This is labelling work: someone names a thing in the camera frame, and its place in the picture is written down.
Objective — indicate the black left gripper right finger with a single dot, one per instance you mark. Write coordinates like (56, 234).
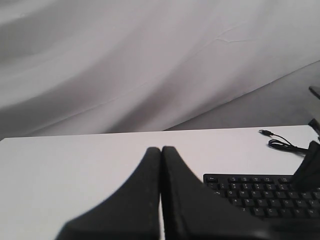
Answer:
(192, 211)

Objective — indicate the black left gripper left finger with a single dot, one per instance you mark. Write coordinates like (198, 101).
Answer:
(130, 213)

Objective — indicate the black acer keyboard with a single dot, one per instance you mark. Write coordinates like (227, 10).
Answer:
(271, 198)

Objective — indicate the grey fabric backdrop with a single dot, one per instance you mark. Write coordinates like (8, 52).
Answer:
(73, 67)

